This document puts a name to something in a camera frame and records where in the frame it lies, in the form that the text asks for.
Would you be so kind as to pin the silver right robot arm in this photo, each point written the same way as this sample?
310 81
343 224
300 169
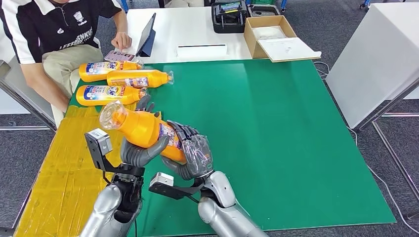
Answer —
226 216

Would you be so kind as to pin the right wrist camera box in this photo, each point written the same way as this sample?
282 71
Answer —
162 184

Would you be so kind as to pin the person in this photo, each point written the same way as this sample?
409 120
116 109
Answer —
184 3
39 29

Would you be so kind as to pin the person's left forearm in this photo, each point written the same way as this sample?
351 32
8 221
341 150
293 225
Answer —
121 23

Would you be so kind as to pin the tablet in dark case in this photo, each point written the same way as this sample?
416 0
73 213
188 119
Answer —
147 35

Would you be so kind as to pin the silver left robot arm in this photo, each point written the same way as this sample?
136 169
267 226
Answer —
104 212

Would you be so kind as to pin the grey foam case lid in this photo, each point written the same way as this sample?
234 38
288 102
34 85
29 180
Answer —
264 10

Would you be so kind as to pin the yellow tape patch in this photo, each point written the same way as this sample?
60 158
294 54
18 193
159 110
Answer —
59 183

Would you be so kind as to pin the orange detergent bottle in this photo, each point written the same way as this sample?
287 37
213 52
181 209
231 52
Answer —
98 97
140 129
95 73
144 78

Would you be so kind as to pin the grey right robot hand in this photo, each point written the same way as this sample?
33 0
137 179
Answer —
196 157

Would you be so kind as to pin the green table mat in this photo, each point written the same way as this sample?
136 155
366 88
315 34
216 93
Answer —
262 108

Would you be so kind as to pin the black equipment case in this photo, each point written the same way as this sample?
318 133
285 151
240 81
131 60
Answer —
229 27

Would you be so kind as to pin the person's right forearm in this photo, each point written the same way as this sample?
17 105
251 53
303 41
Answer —
49 88

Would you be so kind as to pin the flat white box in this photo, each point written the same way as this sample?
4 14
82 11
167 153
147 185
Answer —
202 51

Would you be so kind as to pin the pink smartphone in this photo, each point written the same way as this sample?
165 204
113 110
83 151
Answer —
119 56

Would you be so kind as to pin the white box lid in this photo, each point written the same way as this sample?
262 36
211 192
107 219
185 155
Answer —
285 49

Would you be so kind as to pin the white foam pad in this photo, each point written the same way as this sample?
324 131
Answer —
269 32

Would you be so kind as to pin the green plastic crate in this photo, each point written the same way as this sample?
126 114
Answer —
263 1

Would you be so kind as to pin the open cardboard box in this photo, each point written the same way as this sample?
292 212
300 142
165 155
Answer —
250 39

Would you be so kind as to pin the person's left hand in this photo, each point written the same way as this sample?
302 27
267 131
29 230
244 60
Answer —
121 42

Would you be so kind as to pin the white table with metal frame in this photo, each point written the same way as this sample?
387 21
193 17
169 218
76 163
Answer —
372 58
19 83

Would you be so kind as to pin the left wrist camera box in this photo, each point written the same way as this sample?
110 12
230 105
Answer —
98 140

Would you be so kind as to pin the white desk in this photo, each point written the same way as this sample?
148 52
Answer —
185 26

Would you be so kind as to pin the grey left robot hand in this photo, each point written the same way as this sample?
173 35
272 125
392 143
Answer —
137 155

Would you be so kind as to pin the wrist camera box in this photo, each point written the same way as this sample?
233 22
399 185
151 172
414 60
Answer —
162 184
98 140

